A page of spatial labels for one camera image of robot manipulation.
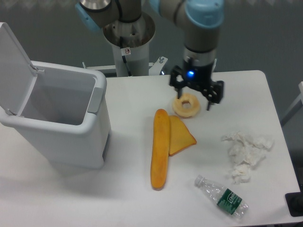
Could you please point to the pale glazed donut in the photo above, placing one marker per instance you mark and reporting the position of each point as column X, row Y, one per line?
column 186, row 106

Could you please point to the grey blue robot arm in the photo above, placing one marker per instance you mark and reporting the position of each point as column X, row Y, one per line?
column 200, row 20

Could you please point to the long orange baguette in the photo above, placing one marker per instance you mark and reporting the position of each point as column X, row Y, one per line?
column 160, row 149

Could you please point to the crumpled white tissue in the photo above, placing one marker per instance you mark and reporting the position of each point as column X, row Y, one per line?
column 246, row 152

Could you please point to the clear plastic water bottle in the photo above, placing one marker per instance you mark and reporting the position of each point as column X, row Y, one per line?
column 224, row 198

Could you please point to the white trash can body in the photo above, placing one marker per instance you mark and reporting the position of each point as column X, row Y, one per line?
column 65, row 115

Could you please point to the black device at table edge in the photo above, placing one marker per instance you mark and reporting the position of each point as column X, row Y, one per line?
column 295, row 203

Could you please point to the white frame bracket right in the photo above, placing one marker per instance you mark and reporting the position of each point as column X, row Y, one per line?
column 214, row 65

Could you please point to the orange toast slice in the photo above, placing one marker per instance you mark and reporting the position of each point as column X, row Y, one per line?
column 180, row 136

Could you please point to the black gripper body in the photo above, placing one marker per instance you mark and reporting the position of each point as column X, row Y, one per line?
column 197, row 68

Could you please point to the white furniture leg right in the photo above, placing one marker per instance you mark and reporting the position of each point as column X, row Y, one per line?
column 294, row 107

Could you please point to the white trash can lid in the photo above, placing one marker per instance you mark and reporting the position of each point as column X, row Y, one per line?
column 17, row 73

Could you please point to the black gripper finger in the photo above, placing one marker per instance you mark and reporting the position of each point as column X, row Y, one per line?
column 214, row 94
column 173, row 81

